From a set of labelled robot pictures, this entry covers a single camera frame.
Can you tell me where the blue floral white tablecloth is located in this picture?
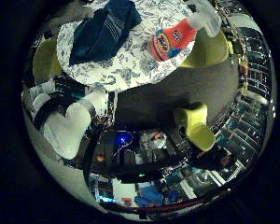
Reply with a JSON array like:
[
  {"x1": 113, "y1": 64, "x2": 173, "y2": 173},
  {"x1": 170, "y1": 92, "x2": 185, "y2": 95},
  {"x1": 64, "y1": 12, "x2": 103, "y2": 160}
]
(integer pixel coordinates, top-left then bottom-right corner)
[{"x1": 56, "y1": 0, "x2": 201, "y2": 92}]

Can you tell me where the yellow-green chair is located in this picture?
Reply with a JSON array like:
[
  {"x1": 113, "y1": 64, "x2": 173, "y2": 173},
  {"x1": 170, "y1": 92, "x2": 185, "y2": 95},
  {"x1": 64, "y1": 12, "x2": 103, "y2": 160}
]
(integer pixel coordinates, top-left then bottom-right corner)
[
  {"x1": 180, "y1": 27, "x2": 235, "y2": 69},
  {"x1": 32, "y1": 38, "x2": 63, "y2": 85},
  {"x1": 173, "y1": 104, "x2": 217, "y2": 152}
]

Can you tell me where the person in dark clothes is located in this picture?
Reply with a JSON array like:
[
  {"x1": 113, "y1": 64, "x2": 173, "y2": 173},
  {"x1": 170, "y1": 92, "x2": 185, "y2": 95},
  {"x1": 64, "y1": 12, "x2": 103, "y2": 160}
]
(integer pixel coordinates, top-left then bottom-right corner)
[{"x1": 189, "y1": 144, "x2": 238, "y2": 173}]

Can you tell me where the blue box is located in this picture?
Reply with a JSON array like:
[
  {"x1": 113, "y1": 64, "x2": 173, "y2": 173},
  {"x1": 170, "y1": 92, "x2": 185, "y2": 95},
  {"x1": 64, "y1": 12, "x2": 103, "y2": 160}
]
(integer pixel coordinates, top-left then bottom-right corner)
[{"x1": 133, "y1": 185, "x2": 165, "y2": 208}]

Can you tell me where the black desk with equipment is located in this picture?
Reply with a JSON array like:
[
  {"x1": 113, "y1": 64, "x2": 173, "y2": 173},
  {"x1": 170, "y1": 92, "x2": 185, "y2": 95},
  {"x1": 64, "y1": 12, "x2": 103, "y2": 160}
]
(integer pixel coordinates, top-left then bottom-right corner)
[{"x1": 90, "y1": 130, "x2": 186, "y2": 185}]

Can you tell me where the dark shelving rack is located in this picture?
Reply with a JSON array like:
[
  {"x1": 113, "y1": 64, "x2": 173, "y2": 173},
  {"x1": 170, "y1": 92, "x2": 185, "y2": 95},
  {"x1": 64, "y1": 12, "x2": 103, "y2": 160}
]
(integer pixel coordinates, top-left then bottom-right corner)
[{"x1": 236, "y1": 27, "x2": 273, "y2": 101}]

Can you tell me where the orange label spray bottle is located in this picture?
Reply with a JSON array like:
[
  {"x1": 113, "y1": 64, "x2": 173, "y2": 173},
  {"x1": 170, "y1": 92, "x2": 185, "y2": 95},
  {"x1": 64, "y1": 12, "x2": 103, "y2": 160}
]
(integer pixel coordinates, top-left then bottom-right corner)
[{"x1": 148, "y1": 2, "x2": 222, "y2": 63}]

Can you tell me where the dark blue striped cloth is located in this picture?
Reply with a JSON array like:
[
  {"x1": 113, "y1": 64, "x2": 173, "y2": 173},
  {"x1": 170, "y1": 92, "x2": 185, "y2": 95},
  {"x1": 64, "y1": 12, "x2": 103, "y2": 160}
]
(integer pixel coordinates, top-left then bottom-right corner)
[{"x1": 68, "y1": 0, "x2": 143, "y2": 66}]

